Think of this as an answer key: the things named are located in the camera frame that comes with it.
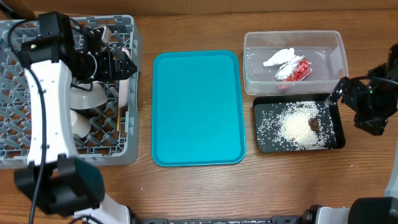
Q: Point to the white paper cup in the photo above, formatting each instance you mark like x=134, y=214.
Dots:
x=81, y=125

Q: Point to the grey plastic dish rack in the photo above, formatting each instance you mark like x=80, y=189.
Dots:
x=103, y=146

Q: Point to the white tissue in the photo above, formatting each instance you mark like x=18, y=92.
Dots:
x=286, y=58

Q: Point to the wooden chopstick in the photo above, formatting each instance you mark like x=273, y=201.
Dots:
x=119, y=120

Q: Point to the black food waste tray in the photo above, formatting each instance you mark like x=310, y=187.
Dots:
x=334, y=112

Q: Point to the large white round plate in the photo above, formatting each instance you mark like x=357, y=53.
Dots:
x=123, y=92

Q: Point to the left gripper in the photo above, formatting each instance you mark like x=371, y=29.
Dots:
x=109, y=66

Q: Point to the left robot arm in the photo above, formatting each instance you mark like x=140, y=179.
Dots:
x=56, y=179

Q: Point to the grey bowl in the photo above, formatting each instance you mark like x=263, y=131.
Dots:
x=86, y=96

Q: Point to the brown food scrap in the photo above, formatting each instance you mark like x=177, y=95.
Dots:
x=314, y=124

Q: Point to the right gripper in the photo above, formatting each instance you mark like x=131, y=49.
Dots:
x=375, y=125

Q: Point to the teal plastic serving tray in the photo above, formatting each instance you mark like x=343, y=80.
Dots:
x=197, y=109

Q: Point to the white rice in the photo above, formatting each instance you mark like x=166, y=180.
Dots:
x=284, y=126

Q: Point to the red snack wrapper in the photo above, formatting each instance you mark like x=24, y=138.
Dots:
x=295, y=70

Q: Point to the clear plastic waste bin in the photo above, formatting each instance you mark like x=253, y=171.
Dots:
x=324, y=50

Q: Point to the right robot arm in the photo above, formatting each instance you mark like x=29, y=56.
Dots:
x=363, y=210

